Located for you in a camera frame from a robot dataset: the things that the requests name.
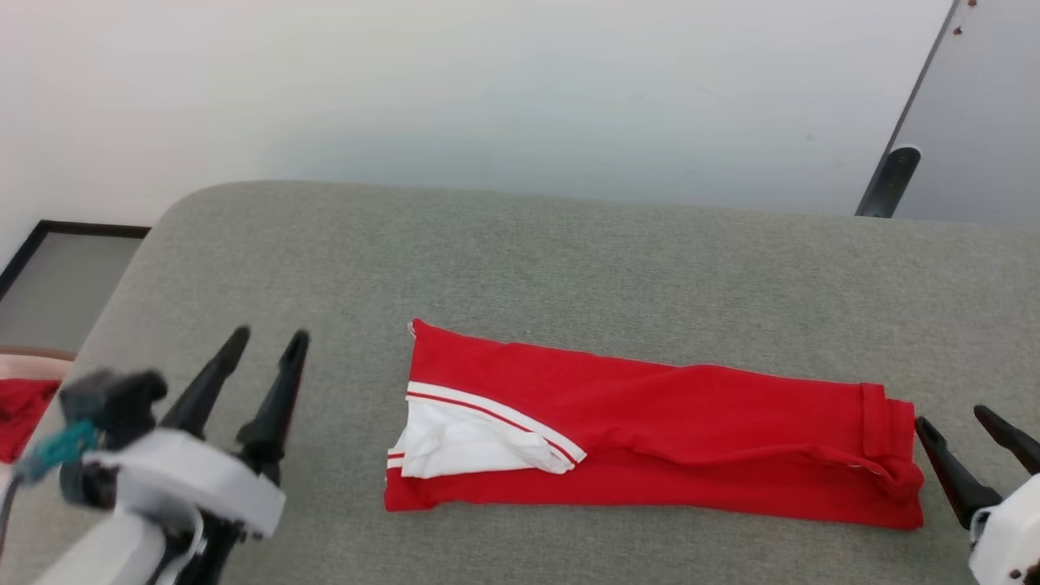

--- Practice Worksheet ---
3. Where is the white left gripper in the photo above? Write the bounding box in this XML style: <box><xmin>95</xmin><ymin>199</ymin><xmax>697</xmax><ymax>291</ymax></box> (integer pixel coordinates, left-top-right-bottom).
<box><xmin>80</xmin><ymin>325</ymin><xmax>311</xmax><ymax>585</ymax></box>

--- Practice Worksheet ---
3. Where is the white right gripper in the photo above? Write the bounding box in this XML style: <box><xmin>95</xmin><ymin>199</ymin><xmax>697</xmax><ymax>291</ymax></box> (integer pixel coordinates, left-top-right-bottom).
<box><xmin>914</xmin><ymin>404</ymin><xmax>1040</xmax><ymax>585</ymax></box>

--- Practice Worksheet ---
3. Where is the red and white jersey shirt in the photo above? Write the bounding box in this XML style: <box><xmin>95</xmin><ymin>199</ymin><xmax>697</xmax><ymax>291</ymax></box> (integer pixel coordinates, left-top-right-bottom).
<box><xmin>383</xmin><ymin>317</ymin><xmax>926</xmax><ymax>531</ymax></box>

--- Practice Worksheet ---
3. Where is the pink laundry basket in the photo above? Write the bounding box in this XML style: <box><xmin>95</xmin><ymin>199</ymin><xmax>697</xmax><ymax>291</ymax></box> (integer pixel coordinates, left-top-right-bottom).
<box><xmin>0</xmin><ymin>347</ymin><xmax>76</xmax><ymax>384</ymax></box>

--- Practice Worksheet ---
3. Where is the red cloth in basket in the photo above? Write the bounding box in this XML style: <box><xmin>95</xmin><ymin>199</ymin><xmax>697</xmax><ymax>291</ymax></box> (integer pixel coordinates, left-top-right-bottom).
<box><xmin>0</xmin><ymin>377</ymin><xmax>63</xmax><ymax>465</ymax></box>

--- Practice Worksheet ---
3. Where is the black framed grey panel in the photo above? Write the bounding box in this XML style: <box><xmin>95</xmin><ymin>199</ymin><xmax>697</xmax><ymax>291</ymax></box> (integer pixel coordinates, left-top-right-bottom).
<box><xmin>0</xmin><ymin>219</ymin><xmax>152</xmax><ymax>355</ymax></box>

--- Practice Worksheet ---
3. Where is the grey fabric sofa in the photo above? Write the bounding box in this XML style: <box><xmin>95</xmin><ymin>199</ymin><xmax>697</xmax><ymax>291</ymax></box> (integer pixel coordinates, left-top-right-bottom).
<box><xmin>0</xmin><ymin>180</ymin><xmax>1040</xmax><ymax>585</ymax></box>

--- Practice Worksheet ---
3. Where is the teal left camera cable plug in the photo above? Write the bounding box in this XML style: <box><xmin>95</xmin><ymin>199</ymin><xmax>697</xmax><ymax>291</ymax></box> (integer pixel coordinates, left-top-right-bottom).
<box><xmin>14</xmin><ymin>418</ymin><xmax>99</xmax><ymax>487</ymax></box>

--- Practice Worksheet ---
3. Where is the black partition frame post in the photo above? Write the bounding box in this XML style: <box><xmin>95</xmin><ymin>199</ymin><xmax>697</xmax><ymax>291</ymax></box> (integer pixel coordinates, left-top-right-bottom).
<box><xmin>854</xmin><ymin>0</ymin><xmax>976</xmax><ymax>219</ymax></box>

